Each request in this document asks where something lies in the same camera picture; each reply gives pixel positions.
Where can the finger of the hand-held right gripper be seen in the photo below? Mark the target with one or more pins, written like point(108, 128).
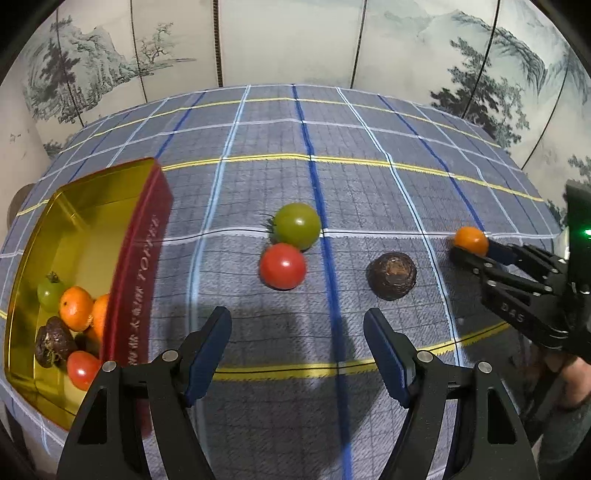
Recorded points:
point(503, 253)
point(475, 263)

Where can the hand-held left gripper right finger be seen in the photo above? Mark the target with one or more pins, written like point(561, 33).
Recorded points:
point(388, 355)

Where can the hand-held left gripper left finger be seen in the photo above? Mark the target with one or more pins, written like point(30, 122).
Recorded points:
point(207, 355)

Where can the orange mandarin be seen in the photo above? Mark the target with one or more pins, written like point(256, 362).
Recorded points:
point(100, 316)
point(76, 308)
point(471, 240)

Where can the dark brown water chestnut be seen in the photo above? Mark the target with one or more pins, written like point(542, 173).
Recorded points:
point(53, 344)
point(392, 276)

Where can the red tomato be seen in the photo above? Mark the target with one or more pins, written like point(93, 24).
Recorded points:
point(82, 369)
point(282, 266)

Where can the green tomato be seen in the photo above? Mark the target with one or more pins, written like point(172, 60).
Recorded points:
point(50, 291)
point(296, 225)

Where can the gold and red tin box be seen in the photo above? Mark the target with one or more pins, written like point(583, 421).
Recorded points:
point(83, 230)

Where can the person's right hand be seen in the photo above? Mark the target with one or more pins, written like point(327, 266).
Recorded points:
point(576, 383)

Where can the blue plaid tablecloth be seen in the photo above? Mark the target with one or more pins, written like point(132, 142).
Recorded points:
point(369, 161)

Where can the grey round stool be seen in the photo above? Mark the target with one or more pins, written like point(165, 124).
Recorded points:
point(19, 201)

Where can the painted folding screen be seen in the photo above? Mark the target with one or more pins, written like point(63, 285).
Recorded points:
point(295, 41)

